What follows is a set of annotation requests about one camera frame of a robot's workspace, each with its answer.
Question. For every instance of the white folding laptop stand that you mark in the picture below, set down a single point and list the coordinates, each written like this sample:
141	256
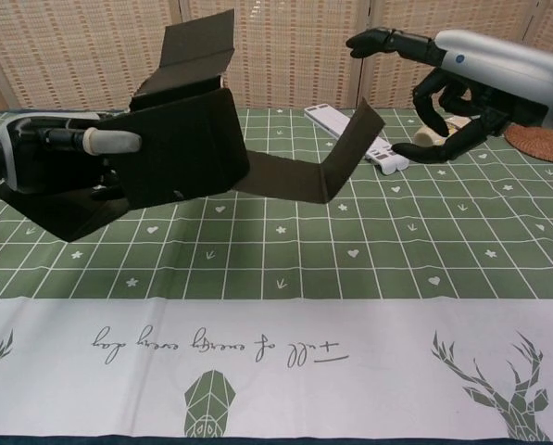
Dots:
324	118

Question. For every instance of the round woven rattan coaster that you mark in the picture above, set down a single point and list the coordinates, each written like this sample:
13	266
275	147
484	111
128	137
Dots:
540	148

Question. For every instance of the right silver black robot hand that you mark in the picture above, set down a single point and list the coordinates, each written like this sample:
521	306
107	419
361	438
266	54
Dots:
498	65

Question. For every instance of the cream mayonnaise squeeze bottle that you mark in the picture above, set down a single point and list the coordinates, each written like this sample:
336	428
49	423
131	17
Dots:
426	138

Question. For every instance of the black foldable cardboard box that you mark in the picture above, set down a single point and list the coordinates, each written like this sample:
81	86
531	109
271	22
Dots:
188	148

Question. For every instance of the green white printed tablecloth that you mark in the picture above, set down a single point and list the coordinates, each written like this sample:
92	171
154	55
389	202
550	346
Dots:
396	380

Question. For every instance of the woven bamboo folding screen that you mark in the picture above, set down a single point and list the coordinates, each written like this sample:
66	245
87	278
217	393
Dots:
276	46

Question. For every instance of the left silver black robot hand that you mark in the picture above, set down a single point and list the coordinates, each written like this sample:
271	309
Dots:
49	157

